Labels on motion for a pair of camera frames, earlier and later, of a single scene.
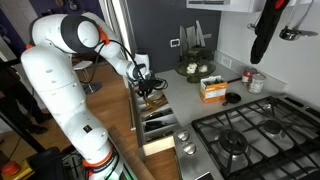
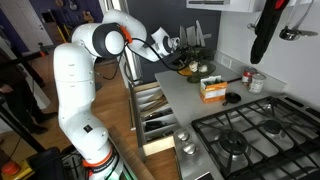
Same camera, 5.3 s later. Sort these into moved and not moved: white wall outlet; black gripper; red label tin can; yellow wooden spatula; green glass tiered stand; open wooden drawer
Moved: black gripper; yellow wooden spatula
Not moved: open wooden drawer; white wall outlet; green glass tiered stand; red label tin can
